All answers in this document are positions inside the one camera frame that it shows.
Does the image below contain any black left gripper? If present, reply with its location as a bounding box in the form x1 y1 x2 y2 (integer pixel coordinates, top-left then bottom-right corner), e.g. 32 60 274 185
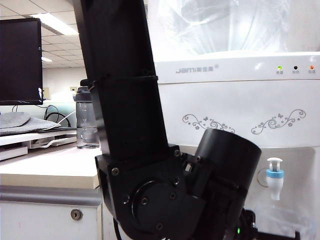
239 209 301 240

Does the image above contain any blue cold water tap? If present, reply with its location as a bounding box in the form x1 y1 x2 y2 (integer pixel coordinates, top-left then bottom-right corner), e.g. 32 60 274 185
264 157 285 201

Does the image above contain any white floor water dispenser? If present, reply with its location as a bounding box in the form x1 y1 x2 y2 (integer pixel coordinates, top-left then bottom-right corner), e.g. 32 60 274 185
152 51 320 240

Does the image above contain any bagged clear water jug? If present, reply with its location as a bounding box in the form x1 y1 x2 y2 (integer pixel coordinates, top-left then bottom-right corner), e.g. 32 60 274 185
146 0 293 57

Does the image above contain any white desk cabinet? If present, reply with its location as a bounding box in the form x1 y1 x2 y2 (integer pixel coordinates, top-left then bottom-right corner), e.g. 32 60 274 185
0 184 103 240

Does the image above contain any round metal cabinet lock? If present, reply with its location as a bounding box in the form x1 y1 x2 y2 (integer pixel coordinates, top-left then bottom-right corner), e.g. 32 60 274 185
70 209 83 221

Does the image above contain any dark grey sport bottle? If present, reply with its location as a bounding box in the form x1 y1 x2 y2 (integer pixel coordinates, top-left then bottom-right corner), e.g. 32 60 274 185
73 86 100 150

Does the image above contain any grey felt cloth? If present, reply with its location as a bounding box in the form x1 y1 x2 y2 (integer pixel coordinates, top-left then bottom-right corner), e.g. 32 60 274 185
0 111 62 137

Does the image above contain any white monitor riser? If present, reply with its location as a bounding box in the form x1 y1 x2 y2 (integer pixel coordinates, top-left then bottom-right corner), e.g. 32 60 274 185
0 129 78 161

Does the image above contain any black computer monitor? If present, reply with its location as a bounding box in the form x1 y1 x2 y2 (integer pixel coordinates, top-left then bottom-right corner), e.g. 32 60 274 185
0 17 44 106

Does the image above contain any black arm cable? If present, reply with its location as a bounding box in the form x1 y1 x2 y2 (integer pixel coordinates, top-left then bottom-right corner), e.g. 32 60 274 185
112 217 124 240

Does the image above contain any white desk cable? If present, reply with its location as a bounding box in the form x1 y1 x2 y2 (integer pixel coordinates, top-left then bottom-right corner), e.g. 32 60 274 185
41 111 77 132

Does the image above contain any black desk cable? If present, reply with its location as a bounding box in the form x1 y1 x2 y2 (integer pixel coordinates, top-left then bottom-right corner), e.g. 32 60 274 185
44 104 71 128

